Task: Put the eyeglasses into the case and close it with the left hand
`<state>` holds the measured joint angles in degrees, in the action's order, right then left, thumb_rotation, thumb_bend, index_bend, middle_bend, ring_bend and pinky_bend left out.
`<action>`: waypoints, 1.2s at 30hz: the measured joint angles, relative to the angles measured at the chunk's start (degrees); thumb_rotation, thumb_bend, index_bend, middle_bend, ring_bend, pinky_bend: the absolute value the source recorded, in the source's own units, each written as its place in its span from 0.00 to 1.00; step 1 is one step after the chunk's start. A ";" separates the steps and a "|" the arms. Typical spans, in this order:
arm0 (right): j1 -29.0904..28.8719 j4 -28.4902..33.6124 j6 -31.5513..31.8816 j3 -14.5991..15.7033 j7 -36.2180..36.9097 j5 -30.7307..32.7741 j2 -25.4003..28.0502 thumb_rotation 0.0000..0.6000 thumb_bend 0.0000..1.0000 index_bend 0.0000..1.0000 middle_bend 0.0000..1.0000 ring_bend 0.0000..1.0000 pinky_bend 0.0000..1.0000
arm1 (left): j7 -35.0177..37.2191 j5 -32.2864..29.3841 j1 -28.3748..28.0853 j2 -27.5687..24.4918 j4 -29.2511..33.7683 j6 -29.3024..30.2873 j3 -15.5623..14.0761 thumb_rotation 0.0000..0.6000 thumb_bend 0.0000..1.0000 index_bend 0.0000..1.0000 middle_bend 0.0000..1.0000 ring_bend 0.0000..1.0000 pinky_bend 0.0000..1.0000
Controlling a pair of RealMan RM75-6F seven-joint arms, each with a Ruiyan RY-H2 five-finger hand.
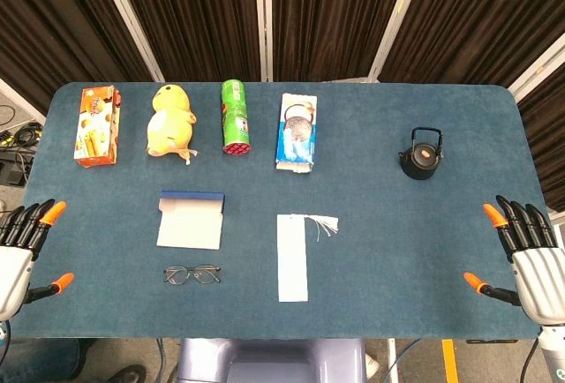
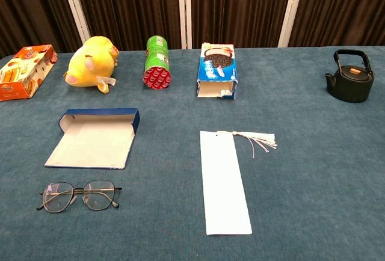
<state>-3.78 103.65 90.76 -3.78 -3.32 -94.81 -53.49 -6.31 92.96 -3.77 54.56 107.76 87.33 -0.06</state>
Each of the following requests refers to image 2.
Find black kettle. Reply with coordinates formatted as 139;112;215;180
324;49;375;103

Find blue felt table cover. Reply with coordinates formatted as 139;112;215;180
0;46;385;261

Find green chips can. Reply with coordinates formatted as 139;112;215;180
142;35;172;90

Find dark brown curtain panel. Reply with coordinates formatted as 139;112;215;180
70;0;183;52
288;0;385;48
190;0;295;49
0;0;75;59

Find orange wafer snack box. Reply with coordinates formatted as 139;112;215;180
0;44;58;102

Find yellow plush toy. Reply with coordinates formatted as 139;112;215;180
63;35;120;95

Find white bookmark with tassel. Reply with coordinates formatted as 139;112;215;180
199;130;279;236

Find blue cookie box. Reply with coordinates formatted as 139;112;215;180
196;42;239;100

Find black wire-frame eyeglasses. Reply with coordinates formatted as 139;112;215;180
36;182;123;213

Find white partition post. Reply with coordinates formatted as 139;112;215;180
277;0;307;48
177;0;193;50
58;0;91;44

